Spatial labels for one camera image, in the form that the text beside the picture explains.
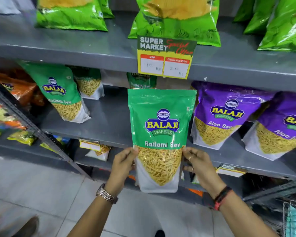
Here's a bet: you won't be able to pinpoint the person's left hand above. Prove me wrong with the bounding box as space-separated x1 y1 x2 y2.
104 146 139 196

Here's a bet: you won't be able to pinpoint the person's right hand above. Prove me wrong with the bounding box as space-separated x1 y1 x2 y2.
182 146 227 199

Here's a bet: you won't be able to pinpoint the large green sev snack pouch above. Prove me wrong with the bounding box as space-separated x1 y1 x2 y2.
127 88 197 193

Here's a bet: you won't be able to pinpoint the person's right forearm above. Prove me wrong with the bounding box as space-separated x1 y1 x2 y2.
218 191 280 237

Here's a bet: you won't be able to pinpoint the person's left forearm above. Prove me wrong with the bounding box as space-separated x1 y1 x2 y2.
67 192 117 237

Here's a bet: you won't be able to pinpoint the small clear sev packet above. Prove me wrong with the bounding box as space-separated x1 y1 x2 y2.
85 144 111 162

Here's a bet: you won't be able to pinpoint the yellow shelf price label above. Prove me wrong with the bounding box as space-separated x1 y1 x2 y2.
79 139 102 152
216 164 247 178

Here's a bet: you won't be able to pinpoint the silver metal wristwatch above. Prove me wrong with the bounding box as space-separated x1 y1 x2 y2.
96 183 119 205

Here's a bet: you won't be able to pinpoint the purple sev snack pouch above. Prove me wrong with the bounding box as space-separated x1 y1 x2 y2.
241 92 296 161
190 81 277 150

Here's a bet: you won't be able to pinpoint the red black wristband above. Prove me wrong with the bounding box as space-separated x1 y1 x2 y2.
213 186 234 211

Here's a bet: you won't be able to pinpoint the blue yellow snack packet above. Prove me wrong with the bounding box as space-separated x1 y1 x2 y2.
40 135 71 154

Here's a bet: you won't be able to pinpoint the yellow green offer price sign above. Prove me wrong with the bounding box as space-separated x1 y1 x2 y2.
137 35 197 80

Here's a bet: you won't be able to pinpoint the yellow green snack packet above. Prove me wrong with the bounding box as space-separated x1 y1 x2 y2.
7 130 37 146

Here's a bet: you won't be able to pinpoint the grey metal shelving unit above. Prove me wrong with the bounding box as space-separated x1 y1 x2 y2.
0 10 296 206

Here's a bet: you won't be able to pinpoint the row of green chip bags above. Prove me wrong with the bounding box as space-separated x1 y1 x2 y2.
35 0 296 53

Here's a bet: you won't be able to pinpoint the person's brown shoe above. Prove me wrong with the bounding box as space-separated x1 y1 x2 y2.
13 216 40 237

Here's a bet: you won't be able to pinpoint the orange snack packet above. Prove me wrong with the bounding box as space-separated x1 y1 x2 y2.
0 70 38 107

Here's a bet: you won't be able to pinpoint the colourful snack packets on rack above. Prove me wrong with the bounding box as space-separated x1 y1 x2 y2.
0 99 28 141

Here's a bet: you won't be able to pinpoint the white snack packet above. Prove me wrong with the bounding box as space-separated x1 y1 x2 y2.
0 0 22 15

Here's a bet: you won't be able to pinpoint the dark wire side rack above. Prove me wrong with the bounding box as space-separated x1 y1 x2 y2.
0 76 90 178

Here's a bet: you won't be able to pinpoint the wire shopping basket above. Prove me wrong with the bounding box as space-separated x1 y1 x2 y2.
282 199 296 237

